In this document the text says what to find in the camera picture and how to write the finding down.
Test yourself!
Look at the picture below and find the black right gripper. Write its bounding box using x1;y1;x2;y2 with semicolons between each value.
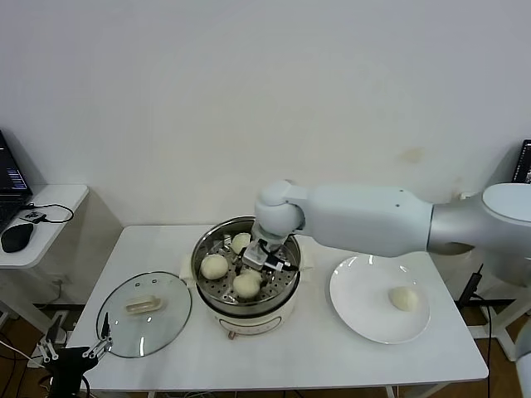
232;240;278;288

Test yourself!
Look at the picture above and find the black cable with adapter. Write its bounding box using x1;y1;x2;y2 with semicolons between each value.
458;263;509;398

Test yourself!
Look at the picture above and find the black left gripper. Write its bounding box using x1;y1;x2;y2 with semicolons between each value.
36;311;114;398

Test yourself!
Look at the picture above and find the cream electric pot base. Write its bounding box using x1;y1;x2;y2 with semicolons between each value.
195;281;299;339

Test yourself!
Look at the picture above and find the glass lid with cream handle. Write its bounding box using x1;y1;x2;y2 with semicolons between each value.
96;271;193;360

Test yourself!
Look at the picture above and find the black open laptop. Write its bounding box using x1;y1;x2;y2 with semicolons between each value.
0;129;34;234
514;139;531;186

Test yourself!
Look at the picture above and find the white round plate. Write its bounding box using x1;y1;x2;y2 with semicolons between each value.
329;254;431;345

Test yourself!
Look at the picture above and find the white steamed baozi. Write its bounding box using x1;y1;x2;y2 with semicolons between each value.
231;271;263;302
231;231;254;255
387;285;419;312
200;254;229;281

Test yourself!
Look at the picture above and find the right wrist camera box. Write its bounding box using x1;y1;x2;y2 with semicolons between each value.
243;246;269;271

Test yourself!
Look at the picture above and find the thin black looped cable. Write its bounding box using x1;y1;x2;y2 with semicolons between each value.
22;202;76;227

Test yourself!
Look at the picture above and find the black computer mouse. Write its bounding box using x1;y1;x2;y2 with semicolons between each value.
1;223;37;254

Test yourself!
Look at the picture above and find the perforated steel steamer basket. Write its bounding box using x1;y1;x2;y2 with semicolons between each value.
179;215;315;308

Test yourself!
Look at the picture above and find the white floor cable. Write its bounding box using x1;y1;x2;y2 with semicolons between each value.
0;339;46;370

